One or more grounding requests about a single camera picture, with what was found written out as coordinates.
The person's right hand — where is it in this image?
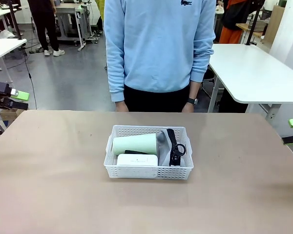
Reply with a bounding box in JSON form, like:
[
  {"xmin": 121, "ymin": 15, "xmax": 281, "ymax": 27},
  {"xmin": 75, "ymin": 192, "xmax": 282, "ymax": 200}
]
[{"xmin": 115, "ymin": 100, "xmax": 130, "ymax": 113}]

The cardboard box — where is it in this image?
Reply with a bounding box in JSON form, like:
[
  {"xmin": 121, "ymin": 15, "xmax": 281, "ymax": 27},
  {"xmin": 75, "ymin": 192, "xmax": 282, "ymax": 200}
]
[{"xmin": 0, "ymin": 108, "xmax": 25, "ymax": 129}]

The large white table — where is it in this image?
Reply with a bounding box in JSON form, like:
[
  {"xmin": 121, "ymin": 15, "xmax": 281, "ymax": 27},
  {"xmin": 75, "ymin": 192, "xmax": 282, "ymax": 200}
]
[{"xmin": 207, "ymin": 43, "xmax": 293, "ymax": 122}]

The person in light blue sweatshirt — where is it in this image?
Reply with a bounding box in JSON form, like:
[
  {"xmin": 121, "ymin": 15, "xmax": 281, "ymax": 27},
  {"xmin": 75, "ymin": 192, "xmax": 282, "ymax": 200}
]
[{"xmin": 104, "ymin": 0, "xmax": 217, "ymax": 113}]

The gray pouch with black zipper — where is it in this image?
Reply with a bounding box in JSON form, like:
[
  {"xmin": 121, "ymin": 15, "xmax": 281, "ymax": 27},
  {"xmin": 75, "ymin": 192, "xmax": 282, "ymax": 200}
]
[{"xmin": 156, "ymin": 128, "xmax": 187, "ymax": 168}]

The white perforated plastic basket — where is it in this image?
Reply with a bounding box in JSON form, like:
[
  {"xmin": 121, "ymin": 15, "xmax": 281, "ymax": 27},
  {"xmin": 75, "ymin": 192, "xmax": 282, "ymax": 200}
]
[{"xmin": 103, "ymin": 125, "xmax": 195, "ymax": 180}]

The white plastic bag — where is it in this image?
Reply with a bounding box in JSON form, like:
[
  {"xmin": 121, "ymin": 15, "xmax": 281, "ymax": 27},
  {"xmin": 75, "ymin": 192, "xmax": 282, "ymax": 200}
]
[{"xmin": 0, "ymin": 29, "xmax": 16, "ymax": 39}]

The person's left forearm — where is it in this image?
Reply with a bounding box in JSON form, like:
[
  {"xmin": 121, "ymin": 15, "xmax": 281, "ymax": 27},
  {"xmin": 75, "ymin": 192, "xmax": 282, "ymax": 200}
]
[{"xmin": 188, "ymin": 55, "xmax": 215, "ymax": 99}]

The person in black clothes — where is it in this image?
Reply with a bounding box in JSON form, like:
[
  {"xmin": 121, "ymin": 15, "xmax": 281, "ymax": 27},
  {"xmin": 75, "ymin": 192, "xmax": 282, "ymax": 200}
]
[{"xmin": 28, "ymin": 0, "xmax": 65, "ymax": 57}]

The person's right forearm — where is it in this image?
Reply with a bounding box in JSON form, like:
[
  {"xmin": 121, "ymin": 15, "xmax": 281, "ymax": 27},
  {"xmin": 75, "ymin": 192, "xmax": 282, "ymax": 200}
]
[{"xmin": 106, "ymin": 55, "xmax": 126, "ymax": 103}]

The black stand pole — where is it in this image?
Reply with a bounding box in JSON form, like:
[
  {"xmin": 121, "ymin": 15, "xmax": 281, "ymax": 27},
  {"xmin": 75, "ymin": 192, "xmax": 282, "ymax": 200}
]
[
  {"xmin": 8, "ymin": 0, "xmax": 24, "ymax": 41},
  {"xmin": 244, "ymin": 0, "xmax": 263, "ymax": 47}
]

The thin black floor cable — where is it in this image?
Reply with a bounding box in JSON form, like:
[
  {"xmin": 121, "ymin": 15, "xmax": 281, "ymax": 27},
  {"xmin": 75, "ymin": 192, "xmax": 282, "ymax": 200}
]
[{"xmin": 21, "ymin": 48, "xmax": 38, "ymax": 110}]

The light green paper cup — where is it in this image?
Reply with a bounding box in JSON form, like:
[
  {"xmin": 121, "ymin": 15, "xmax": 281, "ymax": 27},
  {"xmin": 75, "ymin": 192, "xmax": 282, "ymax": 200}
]
[{"xmin": 111, "ymin": 133, "xmax": 159, "ymax": 156}]

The wooden table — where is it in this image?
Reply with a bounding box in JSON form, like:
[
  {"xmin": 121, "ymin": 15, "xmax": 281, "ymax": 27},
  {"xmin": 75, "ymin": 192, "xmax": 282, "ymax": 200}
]
[{"xmin": 235, "ymin": 22, "xmax": 263, "ymax": 39}]

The person in orange trousers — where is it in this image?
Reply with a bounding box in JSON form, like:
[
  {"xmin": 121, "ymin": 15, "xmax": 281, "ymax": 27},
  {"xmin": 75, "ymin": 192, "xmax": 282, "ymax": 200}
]
[{"xmin": 219, "ymin": 0, "xmax": 253, "ymax": 45}]

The grey metal desk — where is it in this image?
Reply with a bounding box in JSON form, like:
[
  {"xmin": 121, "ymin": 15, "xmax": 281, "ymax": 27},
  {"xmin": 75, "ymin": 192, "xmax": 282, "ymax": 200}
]
[{"xmin": 55, "ymin": 2, "xmax": 93, "ymax": 52}]

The wooden cabinet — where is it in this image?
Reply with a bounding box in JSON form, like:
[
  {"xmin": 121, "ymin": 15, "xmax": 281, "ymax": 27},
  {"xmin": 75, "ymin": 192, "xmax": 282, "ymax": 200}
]
[{"xmin": 263, "ymin": 4, "xmax": 285, "ymax": 44}]

